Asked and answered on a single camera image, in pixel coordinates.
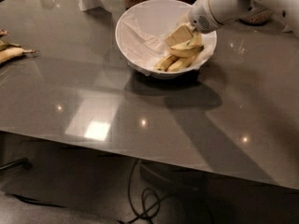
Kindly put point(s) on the dark banana on table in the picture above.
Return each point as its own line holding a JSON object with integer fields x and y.
{"x": 5, "y": 45}

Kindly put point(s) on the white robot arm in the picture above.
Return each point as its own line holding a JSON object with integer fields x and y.
{"x": 288, "y": 10}

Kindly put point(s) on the lower left banana in bowl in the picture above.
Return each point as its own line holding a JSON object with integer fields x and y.
{"x": 165, "y": 62}

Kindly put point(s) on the yellow banana on table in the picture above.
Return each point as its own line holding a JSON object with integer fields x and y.
{"x": 12, "y": 53}

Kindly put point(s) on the banana tip at left edge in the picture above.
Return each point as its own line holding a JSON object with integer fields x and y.
{"x": 3, "y": 32}

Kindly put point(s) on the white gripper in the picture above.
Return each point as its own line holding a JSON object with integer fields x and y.
{"x": 201, "y": 17}

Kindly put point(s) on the white paper bowl liner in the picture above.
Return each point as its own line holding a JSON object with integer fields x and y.
{"x": 141, "y": 41}

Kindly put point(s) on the white bowl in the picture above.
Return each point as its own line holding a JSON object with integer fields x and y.
{"x": 157, "y": 9}

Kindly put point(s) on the upright yellow banana in bowl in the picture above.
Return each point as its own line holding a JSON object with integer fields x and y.
{"x": 182, "y": 63}

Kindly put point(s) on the yellow banana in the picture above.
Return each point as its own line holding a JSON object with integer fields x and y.
{"x": 12, "y": 53}
{"x": 184, "y": 50}
{"x": 182, "y": 63}

